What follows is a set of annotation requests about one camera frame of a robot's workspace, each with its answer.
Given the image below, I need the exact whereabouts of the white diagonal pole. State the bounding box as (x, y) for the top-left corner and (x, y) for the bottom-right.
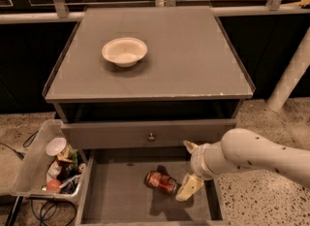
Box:
(266, 27), (310, 112)

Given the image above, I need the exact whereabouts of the grey drawer cabinet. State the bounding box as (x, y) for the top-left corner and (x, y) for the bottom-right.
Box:
(43, 6), (257, 160)

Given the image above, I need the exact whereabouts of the white cup in bin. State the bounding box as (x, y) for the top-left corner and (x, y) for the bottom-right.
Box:
(46, 137), (67, 156)

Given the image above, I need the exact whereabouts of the dark snack bag in bin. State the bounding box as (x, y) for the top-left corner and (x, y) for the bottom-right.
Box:
(57, 160), (78, 181)

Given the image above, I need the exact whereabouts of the clear plastic bin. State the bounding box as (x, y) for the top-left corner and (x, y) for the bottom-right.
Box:
(10, 119), (84, 204)

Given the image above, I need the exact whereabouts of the white paper bowl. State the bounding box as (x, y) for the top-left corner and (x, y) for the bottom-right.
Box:
(102, 37), (147, 68)

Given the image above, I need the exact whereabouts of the orange fruit in bin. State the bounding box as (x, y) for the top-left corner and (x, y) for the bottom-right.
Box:
(46, 179), (61, 193)

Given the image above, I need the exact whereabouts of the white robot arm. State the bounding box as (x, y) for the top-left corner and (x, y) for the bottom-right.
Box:
(176, 128), (310, 202)

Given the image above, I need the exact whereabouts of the metal window rail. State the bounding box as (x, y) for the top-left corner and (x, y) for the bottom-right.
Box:
(0, 0), (310, 24)

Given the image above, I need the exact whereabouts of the grey top drawer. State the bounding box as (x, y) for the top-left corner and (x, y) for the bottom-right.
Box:
(61, 119), (236, 149)

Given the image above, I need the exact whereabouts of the red coke can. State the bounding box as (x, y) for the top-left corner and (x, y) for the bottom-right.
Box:
(145, 171), (177, 195)

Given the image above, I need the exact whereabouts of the blue cable loop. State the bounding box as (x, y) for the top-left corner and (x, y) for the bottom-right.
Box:
(30, 198), (78, 226)

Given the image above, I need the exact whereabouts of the black cable on floor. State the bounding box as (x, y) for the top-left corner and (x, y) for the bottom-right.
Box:
(0, 130), (40, 161)

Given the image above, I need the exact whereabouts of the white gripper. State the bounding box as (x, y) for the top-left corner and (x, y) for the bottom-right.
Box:
(175, 141), (213, 202)

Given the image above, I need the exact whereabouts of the open grey middle drawer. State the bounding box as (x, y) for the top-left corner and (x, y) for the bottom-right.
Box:
(75, 147), (229, 226)

